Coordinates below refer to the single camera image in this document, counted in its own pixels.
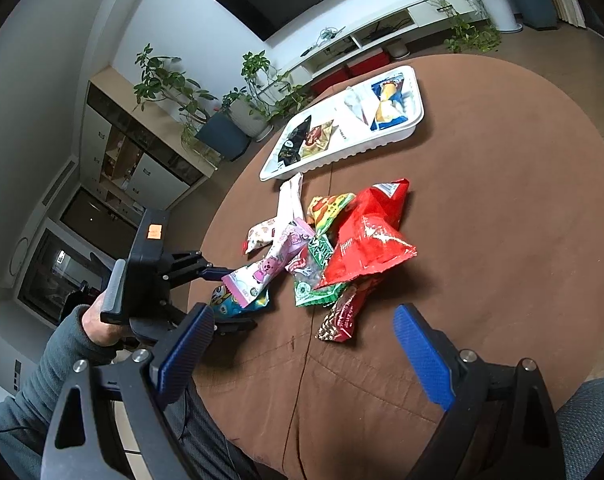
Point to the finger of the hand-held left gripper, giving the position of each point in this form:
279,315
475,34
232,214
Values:
234,326
197,267

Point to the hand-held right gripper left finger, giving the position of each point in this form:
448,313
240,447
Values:
182,357

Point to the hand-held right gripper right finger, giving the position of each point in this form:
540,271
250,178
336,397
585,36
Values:
427,362

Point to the light blue chips packet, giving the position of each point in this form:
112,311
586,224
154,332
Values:
232,305

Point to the pink cartoon snack packet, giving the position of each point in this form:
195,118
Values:
267,270

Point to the white packet with red print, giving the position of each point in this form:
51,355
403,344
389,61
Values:
263,235

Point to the green and white snack packet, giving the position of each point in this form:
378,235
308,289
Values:
314,285

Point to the red-brown patterned snack packet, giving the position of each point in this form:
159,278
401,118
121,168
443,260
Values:
342,315

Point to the long white snack packet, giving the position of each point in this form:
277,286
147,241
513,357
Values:
289,200

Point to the large red snack packet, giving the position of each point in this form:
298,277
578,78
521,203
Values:
367,240

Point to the orange and green snack packet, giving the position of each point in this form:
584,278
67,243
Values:
329,210

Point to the black snack packet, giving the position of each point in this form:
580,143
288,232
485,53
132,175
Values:
293,142

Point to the gold snack packet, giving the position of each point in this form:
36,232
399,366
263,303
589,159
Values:
316,140

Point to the white plastic tray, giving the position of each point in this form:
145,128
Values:
372,142

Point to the blue and white snack packet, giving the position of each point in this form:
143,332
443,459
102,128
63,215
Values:
389,105

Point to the person's left forearm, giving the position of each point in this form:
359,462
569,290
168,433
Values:
32,390

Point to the person's left hand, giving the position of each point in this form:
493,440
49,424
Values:
94,329

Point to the dark glass sliding door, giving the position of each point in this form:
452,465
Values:
47,270

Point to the small-leaf tree in blue-grey pot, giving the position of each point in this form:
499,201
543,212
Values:
224,135

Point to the plant in grey-white pot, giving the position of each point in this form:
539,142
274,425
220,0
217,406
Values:
249,117

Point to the brown tablecloth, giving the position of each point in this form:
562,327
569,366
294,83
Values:
482,185

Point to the trailing pothos plant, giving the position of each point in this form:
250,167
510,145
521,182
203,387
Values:
257,67

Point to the red storage box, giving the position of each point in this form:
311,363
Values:
366,61
329,84

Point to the small round beige pot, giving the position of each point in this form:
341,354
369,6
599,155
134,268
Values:
401,50

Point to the thin trailing vine plant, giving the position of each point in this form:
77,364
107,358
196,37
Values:
469,35

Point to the white television console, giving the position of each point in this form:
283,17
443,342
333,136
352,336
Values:
432,12

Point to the white and wood wall cabinet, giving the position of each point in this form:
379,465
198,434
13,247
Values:
147,172

